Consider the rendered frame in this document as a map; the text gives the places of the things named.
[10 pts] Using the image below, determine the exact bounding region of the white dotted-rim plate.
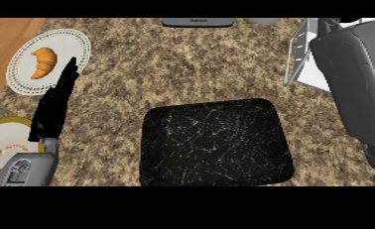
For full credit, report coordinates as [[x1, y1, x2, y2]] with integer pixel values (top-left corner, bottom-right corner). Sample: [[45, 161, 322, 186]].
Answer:
[[5, 28, 93, 96]]

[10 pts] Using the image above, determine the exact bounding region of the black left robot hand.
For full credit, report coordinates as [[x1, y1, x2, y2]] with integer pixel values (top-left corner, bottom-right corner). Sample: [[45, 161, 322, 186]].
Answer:
[[28, 56, 82, 143]]

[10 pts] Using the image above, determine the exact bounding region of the dark grey appliance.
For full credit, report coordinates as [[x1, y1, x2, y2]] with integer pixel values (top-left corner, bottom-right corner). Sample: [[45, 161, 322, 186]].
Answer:
[[161, 18, 237, 29]]

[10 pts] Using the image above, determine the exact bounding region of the yellow-rimmed can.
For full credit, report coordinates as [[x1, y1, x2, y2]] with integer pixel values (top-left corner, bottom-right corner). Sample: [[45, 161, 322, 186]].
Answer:
[[0, 116, 46, 172]]

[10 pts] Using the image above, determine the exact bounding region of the pale grey object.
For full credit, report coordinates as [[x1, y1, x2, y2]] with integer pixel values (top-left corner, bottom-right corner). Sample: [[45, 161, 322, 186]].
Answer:
[[250, 18, 284, 27]]

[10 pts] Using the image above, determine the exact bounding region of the golden croissant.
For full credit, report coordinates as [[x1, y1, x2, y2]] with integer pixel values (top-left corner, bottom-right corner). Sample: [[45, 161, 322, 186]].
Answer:
[[30, 47, 59, 80]]

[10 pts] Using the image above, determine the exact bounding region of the black marble tray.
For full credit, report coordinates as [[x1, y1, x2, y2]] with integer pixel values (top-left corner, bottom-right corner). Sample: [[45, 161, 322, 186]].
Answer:
[[139, 97, 296, 187]]

